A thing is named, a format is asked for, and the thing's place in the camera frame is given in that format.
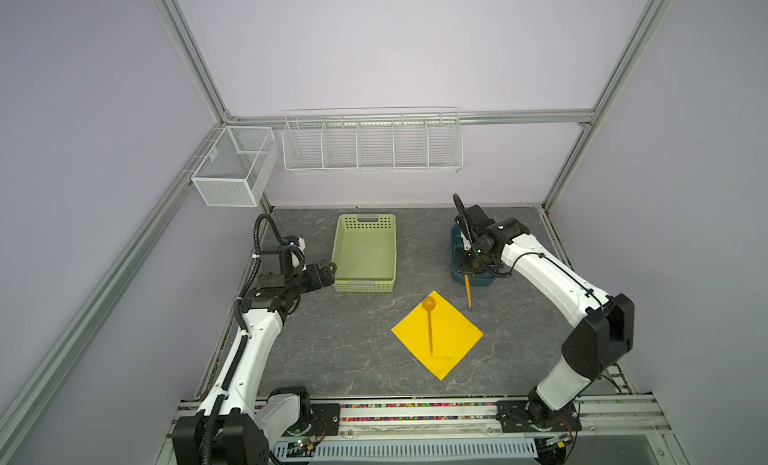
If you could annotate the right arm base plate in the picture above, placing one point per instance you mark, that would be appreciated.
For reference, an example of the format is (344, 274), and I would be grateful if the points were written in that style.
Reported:
(516, 416)

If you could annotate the white wire wall rack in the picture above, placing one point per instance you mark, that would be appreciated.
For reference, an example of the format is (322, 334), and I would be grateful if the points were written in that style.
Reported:
(388, 139)

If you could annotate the white vented cable duct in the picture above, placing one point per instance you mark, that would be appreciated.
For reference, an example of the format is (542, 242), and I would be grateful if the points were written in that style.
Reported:
(407, 451)

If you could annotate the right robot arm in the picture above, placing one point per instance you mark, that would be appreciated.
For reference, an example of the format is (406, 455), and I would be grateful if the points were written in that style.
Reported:
(602, 324)

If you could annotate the green plastic basket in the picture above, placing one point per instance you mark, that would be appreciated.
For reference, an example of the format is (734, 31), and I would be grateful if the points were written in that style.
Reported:
(365, 253)

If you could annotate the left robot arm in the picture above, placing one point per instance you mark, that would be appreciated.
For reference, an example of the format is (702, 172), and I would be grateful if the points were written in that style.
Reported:
(227, 427)

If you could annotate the yellow paper napkin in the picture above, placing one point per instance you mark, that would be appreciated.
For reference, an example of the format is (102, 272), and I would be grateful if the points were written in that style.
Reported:
(454, 336)

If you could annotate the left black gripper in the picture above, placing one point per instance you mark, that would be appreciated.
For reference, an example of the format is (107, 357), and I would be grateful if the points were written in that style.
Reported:
(316, 282)

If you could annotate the white mesh wall box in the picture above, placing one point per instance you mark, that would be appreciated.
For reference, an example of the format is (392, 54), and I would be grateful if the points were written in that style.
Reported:
(237, 167)

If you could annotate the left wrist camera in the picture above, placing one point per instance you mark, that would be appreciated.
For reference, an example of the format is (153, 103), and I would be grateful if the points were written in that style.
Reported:
(295, 241)

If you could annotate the teal plastic tray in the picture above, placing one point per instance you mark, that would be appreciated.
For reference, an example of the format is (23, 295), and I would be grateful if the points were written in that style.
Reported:
(458, 242)

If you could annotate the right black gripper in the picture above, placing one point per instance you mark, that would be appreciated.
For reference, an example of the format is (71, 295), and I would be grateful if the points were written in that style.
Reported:
(460, 266)

